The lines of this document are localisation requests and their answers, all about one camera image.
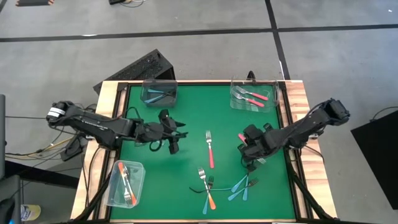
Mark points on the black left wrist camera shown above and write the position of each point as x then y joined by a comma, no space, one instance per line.
163,115

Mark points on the black floor beam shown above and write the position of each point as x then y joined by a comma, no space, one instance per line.
37,174

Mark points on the clear plastic container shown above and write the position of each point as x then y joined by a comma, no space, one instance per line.
140,174
270,107

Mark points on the grey post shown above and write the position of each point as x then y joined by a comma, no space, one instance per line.
2,140

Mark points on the wooden table with black frame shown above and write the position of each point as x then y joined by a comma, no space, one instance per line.
298,99

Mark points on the black clamp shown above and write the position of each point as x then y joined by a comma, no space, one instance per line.
251,76

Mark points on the black and orange bar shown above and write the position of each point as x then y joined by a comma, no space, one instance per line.
34,2

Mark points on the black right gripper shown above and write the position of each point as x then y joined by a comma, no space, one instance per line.
256,147

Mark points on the green table mat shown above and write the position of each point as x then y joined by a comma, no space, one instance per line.
192,102

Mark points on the grey tinted plastic container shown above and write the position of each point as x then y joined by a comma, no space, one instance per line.
146,104

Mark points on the yellow and white bag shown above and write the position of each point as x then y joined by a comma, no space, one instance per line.
31,213

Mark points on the black flat panel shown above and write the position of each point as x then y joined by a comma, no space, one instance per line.
379,149

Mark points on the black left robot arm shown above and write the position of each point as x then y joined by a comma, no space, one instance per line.
93,124

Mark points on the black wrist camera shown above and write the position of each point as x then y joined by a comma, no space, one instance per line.
163,115
253,130

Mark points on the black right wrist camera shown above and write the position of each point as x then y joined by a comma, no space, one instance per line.
253,130

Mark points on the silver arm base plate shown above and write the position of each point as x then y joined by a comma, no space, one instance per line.
314,136

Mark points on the black stand foot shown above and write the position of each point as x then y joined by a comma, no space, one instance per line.
73,149

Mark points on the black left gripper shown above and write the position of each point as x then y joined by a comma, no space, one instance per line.
158,133

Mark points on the black perforated computer case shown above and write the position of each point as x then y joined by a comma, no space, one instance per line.
140,67

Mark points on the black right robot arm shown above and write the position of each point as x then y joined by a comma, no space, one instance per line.
304,127

